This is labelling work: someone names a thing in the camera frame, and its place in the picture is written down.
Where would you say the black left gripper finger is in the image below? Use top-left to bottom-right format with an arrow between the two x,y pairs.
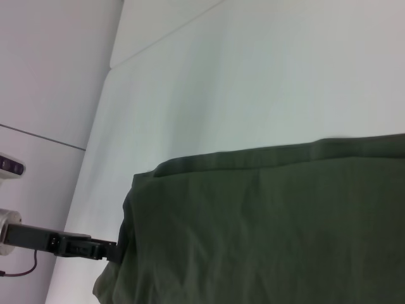
98,240 -> 123,264

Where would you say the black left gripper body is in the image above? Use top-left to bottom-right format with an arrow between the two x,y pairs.
4,223 -> 102,261

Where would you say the dark green FREE t-shirt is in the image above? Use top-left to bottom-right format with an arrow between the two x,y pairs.
91,132 -> 405,304

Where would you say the gripper cable with metal plug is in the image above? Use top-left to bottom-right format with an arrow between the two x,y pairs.
0,249 -> 39,279

